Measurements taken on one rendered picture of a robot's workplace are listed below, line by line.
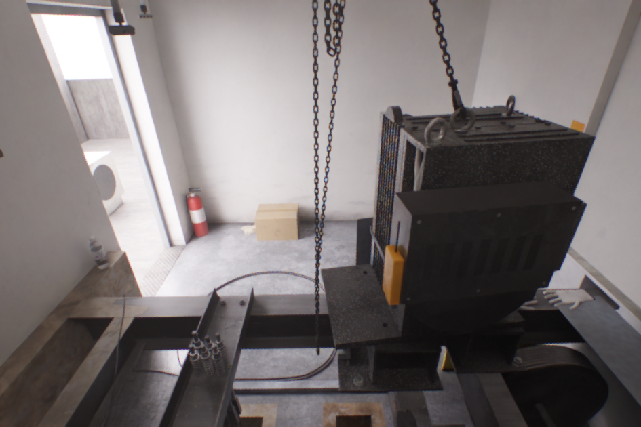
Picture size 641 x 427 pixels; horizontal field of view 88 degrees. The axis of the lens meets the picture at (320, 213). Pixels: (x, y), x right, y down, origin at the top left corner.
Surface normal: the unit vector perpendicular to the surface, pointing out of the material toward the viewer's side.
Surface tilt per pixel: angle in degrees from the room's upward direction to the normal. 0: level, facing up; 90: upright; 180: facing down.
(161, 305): 0
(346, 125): 90
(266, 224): 90
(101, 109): 90
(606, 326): 0
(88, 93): 90
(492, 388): 0
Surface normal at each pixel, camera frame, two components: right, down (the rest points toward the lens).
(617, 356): -0.03, -0.87
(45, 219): 1.00, -0.02
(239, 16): 0.00, 0.49
